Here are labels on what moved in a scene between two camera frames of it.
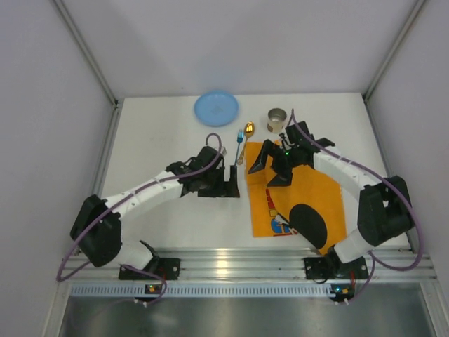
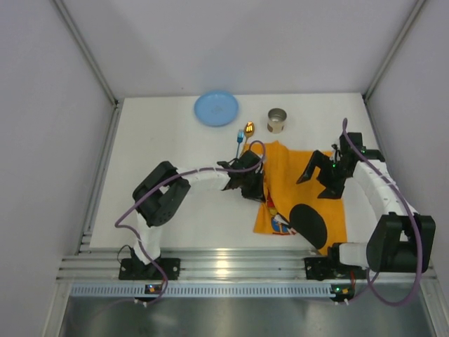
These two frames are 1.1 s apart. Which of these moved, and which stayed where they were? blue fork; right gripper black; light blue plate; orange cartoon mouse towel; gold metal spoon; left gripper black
Moved: left gripper black; right gripper black
Stayed: orange cartoon mouse towel; light blue plate; blue fork; gold metal spoon
